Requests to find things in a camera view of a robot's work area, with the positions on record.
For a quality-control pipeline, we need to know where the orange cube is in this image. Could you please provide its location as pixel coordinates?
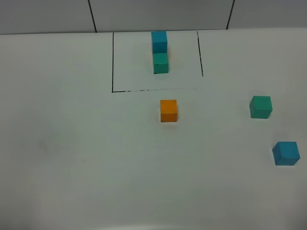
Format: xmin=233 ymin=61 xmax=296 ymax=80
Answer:
xmin=160 ymin=100 xmax=177 ymax=122

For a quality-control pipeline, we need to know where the green template cube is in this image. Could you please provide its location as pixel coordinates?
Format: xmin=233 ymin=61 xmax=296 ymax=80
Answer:
xmin=153 ymin=53 xmax=169 ymax=74

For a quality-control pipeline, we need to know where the blue template cube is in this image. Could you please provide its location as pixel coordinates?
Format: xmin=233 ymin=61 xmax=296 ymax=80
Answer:
xmin=151 ymin=31 xmax=168 ymax=53

